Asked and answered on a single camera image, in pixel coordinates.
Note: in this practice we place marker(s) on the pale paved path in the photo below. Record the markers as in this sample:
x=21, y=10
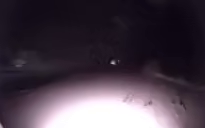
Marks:
x=90, y=96

